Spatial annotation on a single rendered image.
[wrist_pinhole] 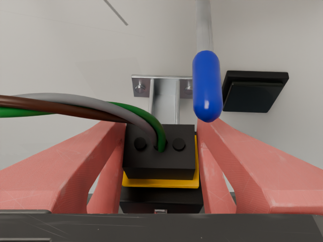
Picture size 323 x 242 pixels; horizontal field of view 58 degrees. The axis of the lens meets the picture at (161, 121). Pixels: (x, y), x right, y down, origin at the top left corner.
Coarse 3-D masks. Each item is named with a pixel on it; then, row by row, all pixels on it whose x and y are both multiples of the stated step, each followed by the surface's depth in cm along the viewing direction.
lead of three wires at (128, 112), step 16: (0, 96) 7; (16, 96) 8; (32, 96) 8; (48, 96) 8; (64, 96) 8; (80, 96) 8; (0, 112) 8; (16, 112) 8; (32, 112) 8; (48, 112) 8; (64, 112) 8; (80, 112) 8; (96, 112) 9; (112, 112) 9; (128, 112) 9; (144, 112) 10; (144, 128) 10; (160, 128) 11; (160, 144) 12
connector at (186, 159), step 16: (128, 128) 13; (176, 128) 13; (192, 128) 13; (128, 144) 12; (144, 144) 12; (176, 144) 12; (192, 144) 12; (128, 160) 12; (144, 160) 12; (160, 160) 12; (176, 160) 12; (192, 160) 12; (128, 176) 13; (144, 176) 13; (160, 176) 13; (176, 176) 13; (192, 176) 13
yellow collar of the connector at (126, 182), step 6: (198, 162) 14; (198, 168) 14; (198, 174) 14; (126, 180) 14; (132, 180) 14; (138, 180) 14; (144, 180) 14; (150, 180) 14; (156, 180) 14; (162, 180) 14; (168, 180) 14; (174, 180) 14; (180, 180) 13; (186, 180) 13; (192, 180) 13; (198, 180) 13; (126, 186) 14; (132, 186) 14; (138, 186) 14; (144, 186) 14; (150, 186) 14; (156, 186) 14; (162, 186) 14; (168, 186) 13; (174, 186) 13; (180, 186) 13; (186, 186) 13; (192, 186) 13; (198, 186) 13
